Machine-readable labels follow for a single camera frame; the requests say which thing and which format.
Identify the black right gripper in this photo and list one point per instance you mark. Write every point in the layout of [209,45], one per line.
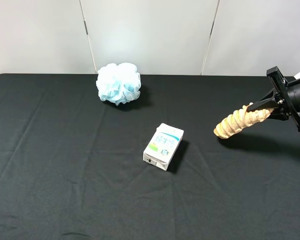
[284,98]

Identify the spiral bread roll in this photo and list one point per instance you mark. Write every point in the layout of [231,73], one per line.
[240,119]

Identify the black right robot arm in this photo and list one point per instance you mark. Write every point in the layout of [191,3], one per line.
[284,98]

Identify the white milk carton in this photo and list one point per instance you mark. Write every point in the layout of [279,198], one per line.
[162,146]

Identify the light blue bath loofah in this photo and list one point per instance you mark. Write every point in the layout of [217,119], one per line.
[118,83]

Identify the black tablecloth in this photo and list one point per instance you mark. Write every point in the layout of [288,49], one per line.
[73,167]

